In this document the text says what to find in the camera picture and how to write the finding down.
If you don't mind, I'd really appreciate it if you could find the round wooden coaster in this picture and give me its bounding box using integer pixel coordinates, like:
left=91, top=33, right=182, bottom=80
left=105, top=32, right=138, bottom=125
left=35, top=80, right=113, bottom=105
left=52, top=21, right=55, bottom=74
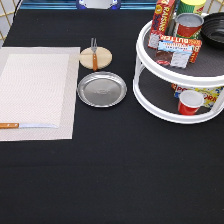
left=79, top=47, right=112, bottom=69

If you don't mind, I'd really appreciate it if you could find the round silver metal plate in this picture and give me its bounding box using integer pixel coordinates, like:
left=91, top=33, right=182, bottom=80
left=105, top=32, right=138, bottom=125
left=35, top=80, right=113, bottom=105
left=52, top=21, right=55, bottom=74
left=77, top=71, right=127, bottom=108

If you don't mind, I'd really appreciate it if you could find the black bowl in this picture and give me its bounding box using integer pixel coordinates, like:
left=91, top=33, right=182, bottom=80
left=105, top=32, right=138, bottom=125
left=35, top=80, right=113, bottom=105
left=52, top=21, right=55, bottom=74
left=201, top=12, right=224, bottom=49

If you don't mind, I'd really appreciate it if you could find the brown chocolate pudding box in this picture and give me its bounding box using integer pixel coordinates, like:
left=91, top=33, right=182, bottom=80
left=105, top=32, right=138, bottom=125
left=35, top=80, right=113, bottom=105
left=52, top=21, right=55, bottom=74
left=155, top=41, right=193, bottom=68

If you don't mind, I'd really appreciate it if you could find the orange butter box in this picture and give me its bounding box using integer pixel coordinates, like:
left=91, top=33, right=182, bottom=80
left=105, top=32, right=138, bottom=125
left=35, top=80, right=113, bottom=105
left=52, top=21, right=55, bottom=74
left=158, top=35, right=202, bottom=63

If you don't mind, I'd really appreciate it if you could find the white two-tier turntable shelf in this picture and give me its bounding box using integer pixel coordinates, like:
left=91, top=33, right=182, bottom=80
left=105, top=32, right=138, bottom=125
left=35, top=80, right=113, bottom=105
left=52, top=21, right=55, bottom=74
left=133, top=22, right=224, bottom=124

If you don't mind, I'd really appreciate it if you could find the red soup can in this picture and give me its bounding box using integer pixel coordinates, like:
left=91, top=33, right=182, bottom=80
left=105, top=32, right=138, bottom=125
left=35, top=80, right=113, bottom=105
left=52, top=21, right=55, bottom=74
left=173, top=13, right=204, bottom=39

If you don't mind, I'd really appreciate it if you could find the beige woven placemat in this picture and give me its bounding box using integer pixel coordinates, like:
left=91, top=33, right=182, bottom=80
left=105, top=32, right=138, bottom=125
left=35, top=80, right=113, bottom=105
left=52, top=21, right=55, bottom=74
left=0, top=47, right=80, bottom=141

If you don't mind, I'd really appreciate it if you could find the green yellow can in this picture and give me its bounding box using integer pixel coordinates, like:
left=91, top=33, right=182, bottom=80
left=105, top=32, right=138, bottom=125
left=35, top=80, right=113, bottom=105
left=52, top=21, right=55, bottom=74
left=177, top=0, right=206, bottom=15

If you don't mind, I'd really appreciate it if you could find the yellow popcorn box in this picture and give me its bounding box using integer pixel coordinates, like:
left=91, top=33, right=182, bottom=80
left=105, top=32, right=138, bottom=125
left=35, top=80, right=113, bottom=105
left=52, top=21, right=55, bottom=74
left=171, top=84, right=224, bottom=108

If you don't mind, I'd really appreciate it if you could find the fork with wooden handle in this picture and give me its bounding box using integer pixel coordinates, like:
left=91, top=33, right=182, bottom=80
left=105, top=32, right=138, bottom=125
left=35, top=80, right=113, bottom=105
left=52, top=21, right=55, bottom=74
left=91, top=38, right=98, bottom=71

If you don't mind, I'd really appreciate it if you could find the red raisins box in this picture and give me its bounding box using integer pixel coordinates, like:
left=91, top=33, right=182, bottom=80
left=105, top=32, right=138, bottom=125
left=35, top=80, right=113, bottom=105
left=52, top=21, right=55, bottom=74
left=148, top=0, right=176, bottom=49

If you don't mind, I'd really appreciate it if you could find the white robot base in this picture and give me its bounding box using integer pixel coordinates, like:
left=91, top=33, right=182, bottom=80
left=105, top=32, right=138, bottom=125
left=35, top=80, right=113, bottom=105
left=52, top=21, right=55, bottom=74
left=76, top=0, right=121, bottom=9

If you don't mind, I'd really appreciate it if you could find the knife with wooden handle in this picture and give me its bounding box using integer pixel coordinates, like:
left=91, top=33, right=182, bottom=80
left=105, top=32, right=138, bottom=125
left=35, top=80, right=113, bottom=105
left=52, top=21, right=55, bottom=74
left=0, top=123, right=57, bottom=129

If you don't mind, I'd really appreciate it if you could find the small red cup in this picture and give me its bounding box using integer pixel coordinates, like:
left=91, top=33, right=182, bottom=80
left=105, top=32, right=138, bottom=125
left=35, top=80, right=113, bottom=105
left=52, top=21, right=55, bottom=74
left=178, top=90, right=204, bottom=116

